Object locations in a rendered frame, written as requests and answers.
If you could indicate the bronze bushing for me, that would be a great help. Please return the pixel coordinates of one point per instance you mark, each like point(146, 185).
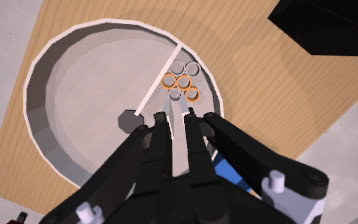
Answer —
point(194, 99)
point(186, 87)
point(167, 86)

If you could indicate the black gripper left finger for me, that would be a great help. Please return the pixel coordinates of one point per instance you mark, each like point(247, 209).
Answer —
point(110, 185)

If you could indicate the blue rectangular tray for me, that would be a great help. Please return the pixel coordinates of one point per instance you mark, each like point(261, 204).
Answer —
point(228, 172)

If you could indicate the grey round turntable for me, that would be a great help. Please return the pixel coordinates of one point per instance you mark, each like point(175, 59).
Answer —
point(82, 91)

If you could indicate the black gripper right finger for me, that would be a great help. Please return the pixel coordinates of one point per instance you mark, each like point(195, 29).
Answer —
point(294, 188)

